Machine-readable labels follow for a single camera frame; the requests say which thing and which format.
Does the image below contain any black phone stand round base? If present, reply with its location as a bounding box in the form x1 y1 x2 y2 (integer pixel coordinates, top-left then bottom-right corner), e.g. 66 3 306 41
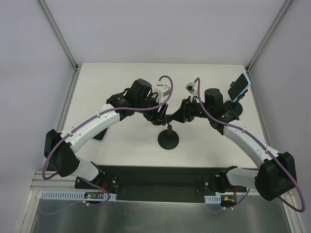
157 116 179 150

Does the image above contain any phone with blue case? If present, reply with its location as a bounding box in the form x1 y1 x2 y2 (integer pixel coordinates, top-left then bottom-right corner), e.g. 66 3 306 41
228 73 251 102

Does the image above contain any phone with purple case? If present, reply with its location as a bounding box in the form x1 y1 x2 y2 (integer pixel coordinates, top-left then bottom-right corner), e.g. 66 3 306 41
92 128 108 141

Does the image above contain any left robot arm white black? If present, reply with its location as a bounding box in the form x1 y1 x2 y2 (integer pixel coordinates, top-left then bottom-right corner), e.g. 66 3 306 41
42 75 173 189

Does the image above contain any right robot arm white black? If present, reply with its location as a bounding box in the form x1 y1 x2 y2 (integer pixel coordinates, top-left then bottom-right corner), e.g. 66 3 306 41
166 88 297 201

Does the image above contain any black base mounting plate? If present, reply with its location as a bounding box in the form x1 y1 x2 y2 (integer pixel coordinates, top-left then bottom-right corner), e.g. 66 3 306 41
74 165 254 202

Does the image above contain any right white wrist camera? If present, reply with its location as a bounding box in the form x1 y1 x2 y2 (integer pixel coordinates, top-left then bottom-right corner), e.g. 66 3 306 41
185 82 198 99

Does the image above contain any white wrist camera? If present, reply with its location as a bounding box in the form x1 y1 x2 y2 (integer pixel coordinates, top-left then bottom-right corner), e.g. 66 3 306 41
153 84 171 103
185 82 198 99

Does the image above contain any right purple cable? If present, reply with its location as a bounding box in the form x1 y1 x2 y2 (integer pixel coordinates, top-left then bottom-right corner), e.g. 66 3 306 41
191 77 306 214

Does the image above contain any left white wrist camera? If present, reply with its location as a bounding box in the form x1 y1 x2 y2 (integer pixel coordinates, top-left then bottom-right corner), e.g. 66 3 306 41
153 84 171 103

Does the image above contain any right white cable duct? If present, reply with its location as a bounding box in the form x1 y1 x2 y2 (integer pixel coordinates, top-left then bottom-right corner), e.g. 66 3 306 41
204 195 222 204

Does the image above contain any white cable duct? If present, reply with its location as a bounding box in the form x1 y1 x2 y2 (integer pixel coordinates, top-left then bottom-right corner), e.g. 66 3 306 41
204 195 222 204
41 190 117 201

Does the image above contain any right aluminium frame post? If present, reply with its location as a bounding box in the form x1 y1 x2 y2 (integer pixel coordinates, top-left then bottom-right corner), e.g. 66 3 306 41
245 0 294 73

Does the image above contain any aluminium frame post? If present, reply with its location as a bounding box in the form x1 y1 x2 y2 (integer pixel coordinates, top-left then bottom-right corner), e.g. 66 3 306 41
36 0 79 71
245 0 294 73

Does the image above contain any left white cable duct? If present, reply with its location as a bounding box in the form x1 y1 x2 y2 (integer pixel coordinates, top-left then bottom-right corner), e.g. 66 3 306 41
41 190 117 201

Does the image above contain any left aluminium table rail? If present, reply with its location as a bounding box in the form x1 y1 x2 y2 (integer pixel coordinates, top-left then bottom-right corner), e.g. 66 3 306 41
18 67 82 233

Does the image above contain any aluminium table rail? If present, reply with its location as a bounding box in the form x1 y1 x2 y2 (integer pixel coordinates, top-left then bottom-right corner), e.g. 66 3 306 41
18 67 82 233
250 81 305 233

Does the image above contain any right aluminium table rail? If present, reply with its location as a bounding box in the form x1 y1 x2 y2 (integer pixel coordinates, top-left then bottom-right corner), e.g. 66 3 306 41
250 81 305 233

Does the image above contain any left aluminium frame post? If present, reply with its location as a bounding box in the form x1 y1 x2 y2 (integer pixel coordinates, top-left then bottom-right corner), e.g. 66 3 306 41
36 0 79 71

